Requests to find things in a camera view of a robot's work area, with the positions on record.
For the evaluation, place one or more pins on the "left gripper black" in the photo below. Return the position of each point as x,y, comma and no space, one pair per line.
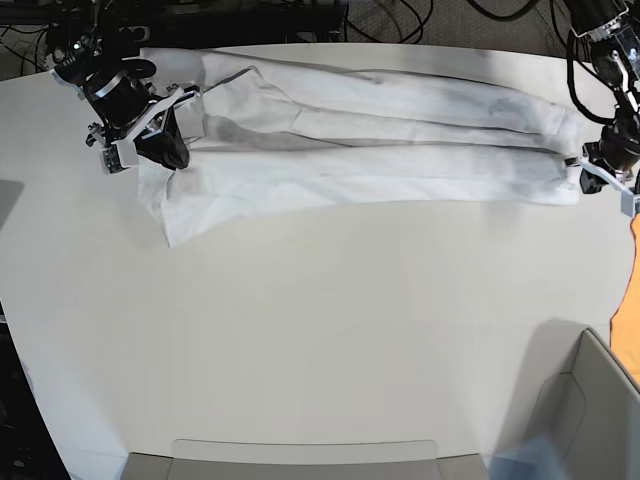
608,161

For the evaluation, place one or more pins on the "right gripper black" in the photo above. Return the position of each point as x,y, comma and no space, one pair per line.
121,101

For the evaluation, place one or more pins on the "white T-shirt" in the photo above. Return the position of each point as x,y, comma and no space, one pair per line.
268,137

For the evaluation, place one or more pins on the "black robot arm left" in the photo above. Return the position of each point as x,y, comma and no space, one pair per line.
611,29

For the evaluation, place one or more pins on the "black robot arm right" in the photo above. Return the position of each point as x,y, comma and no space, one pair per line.
102,61

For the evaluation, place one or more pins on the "orange cloth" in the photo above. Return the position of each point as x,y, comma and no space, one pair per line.
625,324

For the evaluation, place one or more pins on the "grey cardboard box right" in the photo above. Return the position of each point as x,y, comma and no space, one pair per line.
586,421

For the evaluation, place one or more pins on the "grey cardboard box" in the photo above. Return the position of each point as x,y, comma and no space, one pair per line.
199,459
586,421

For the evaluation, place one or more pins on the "blue translucent object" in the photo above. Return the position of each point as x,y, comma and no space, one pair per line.
535,459

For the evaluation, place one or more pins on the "grey cardboard box front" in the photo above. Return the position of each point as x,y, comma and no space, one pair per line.
199,459

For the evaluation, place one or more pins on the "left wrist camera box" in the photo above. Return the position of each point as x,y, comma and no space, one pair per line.
630,204

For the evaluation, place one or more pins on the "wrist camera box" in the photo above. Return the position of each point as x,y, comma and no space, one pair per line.
119,156
630,204

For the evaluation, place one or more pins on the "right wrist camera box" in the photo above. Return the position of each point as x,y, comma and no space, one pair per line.
119,156

